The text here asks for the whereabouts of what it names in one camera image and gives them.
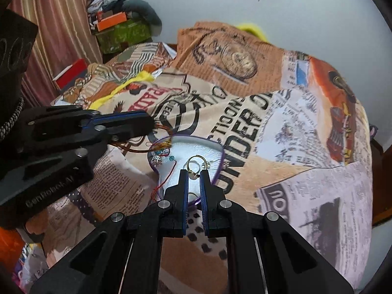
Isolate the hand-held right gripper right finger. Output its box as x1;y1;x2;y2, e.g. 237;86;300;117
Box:
200;170;354;294

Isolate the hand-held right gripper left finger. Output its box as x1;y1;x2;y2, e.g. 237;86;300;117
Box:
29;169;189;294

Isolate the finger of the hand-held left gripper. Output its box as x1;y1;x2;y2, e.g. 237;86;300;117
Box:
12;117;155;191
18;105;152;149

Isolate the gold hoop earring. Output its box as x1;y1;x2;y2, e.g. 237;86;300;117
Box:
186;155;212;172

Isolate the blue bead charm bracelet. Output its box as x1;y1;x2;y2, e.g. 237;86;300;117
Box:
148;142;178;198

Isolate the purple heart-shaped tin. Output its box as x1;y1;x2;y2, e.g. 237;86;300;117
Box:
147;135;226;208

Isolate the person's left hand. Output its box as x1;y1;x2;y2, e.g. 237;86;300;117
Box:
0;229;26;270

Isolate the yellow cloth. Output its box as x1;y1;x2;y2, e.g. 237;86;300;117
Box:
89;73;154;111

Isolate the red and white box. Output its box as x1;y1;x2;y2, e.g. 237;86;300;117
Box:
53;59;88;89

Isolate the striped brown curtain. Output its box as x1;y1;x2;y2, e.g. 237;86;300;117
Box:
8;0;103;108

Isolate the green patterned box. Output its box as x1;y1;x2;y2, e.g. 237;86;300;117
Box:
95;18;152;54

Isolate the orange box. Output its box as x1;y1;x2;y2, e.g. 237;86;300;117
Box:
96;12;128;32

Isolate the pile of clothes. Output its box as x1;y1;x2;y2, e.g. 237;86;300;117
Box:
87;0;129;16

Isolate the newspaper-print blanket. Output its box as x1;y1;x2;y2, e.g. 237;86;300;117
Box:
46;21;375;294

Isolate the grey plush cushion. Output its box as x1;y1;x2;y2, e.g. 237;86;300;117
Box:
122;0;163;36

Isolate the white printed cloth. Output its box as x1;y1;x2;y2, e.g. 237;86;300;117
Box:
12;242;50;292

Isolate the yellow hoop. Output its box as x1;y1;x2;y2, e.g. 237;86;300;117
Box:
237;21;269;42

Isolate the grey braided cable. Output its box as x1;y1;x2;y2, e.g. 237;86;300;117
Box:
0;97;25;143

